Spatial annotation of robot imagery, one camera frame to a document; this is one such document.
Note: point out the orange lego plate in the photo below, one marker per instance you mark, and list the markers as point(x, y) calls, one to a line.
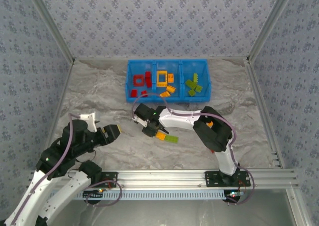
point(160, 136)

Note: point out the small red lego brick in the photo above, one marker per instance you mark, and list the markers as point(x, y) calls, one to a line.
point(143, 94)

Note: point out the small yellow lego piece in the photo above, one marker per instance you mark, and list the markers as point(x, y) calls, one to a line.
point(165, 94)

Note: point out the yellow rectangular lego frame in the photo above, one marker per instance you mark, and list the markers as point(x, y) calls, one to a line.
point(158, 78)

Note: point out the small green lego brick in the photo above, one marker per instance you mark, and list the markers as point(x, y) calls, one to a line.
point(192, 93)
point(198, 88)

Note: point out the long green lego brick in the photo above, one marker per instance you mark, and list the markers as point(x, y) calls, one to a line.
point(196, 78)

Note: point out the green flat lego plate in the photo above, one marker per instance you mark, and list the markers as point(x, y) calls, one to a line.
point(172, 139)

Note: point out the blue three-compartment plastic bin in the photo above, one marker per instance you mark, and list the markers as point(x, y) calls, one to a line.
point(187, 97)

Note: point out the left controller board with LED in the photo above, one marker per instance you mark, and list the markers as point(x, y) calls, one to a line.
point(96, 191)

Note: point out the controller board with led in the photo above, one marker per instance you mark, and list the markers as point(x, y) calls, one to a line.
point(233, 194)
point(96, 191)

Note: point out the right controller board with LED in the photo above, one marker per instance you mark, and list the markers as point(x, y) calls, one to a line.
point(233, 194)

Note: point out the red square lego frame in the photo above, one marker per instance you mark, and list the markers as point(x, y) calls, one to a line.
point(134, 81)

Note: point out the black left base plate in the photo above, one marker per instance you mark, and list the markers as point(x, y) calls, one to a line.
point(111, 176)

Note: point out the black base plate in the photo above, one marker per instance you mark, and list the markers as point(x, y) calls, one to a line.
point(111, 176)
point(211, 179)

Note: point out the aluminium left side rail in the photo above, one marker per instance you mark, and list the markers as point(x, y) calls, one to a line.
point(62, 96)

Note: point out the aluminium rail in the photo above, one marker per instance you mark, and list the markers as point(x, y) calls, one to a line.
point(62, 96)
point(159, 177)
point(260, 98)

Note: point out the aluminium front rail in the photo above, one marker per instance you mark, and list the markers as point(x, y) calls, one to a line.
point(159, 177)

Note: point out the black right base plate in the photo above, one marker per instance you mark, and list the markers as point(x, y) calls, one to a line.
point(211, 179)

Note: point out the aluminium right side rail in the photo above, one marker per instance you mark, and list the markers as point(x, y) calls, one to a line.
point(260, 98)

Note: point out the aluminium left frame post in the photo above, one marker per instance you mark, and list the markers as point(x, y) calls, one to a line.
point(51, 24)

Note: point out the aluminium frame post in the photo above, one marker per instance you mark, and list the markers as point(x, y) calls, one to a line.
point(270, 24)
point(51, 24)

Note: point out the aluminium right frame post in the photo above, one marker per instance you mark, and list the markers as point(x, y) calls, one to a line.
point(270, 24)

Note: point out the aluminium right frame leg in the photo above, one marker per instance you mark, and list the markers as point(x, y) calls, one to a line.
point(297, 206)

